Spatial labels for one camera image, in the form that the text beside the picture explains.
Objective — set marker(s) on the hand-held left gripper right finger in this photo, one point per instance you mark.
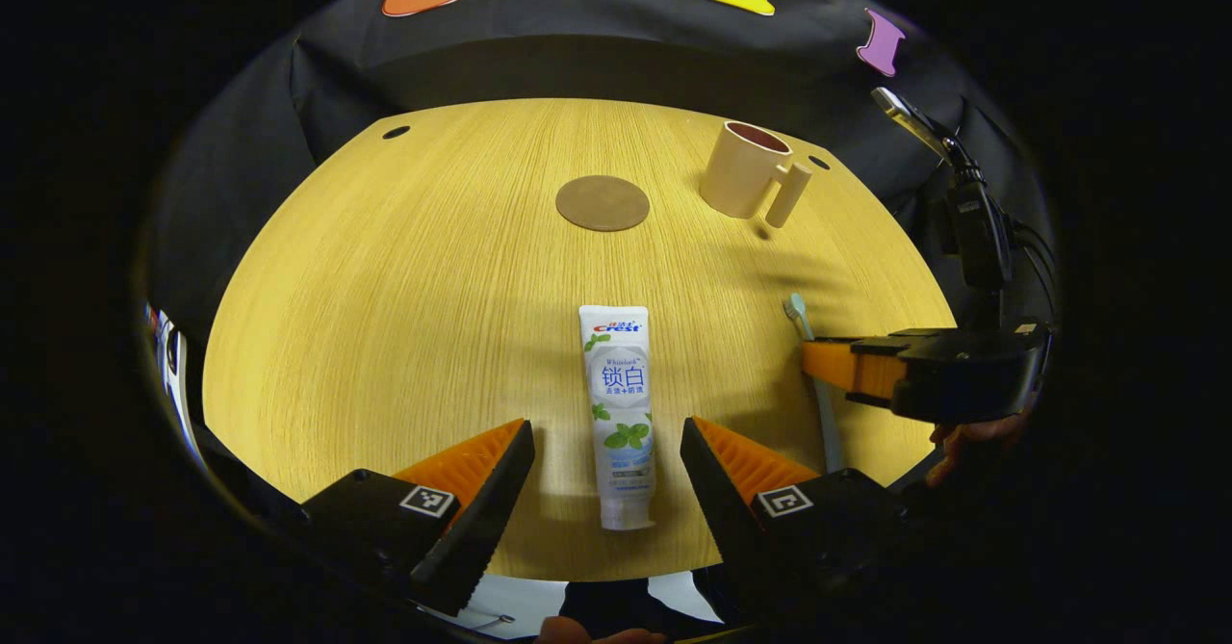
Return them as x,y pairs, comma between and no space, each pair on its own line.
717,509

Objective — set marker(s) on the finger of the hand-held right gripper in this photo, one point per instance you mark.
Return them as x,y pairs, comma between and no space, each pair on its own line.
895,342
837,370

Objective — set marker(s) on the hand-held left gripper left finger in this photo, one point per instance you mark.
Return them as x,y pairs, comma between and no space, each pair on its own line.
491,509

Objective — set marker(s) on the pale green toothbrush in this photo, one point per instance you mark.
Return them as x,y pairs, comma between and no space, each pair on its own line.
796,315

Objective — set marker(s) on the white toothpaste tube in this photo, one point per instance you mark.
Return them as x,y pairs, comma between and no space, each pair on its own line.
618,403

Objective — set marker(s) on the beige cup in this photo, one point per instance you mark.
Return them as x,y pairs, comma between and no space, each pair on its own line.
741,177

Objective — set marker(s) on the brown round coaster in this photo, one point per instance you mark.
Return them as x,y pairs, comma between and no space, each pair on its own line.
603,203

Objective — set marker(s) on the person's dark clothing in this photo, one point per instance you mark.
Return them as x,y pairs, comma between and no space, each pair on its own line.
616,601

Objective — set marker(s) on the black backdrop cloth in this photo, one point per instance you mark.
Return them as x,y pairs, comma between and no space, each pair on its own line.
577,57

